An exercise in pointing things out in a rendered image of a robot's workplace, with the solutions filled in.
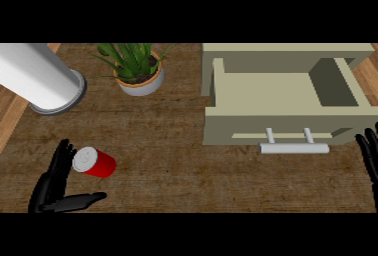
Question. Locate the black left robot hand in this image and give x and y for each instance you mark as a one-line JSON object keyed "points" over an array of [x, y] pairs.
{"points": [[50, 181]]}

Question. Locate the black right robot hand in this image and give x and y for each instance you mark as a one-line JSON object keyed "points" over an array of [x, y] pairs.
{"points": [[369, 156]]}

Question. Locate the red can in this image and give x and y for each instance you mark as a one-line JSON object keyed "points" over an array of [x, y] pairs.
{"points": [[94, 162]]}

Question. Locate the beige open drawer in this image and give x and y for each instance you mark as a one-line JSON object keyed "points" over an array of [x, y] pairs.
{"points": [[289, 106]]}

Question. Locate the brown placemat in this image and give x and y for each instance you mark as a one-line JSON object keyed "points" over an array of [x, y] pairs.
{"points": [[196, 160]]}

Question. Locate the white cylinder with grey base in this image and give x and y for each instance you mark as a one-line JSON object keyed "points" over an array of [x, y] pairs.
{"points": [[38, 75]]}

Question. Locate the beige cabinet body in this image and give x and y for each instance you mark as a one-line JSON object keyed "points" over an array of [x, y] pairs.
{"points": [[275, 53]]}

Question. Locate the green potted plant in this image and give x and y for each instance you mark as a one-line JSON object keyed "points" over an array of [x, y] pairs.
{"points": [[133, 68]]}

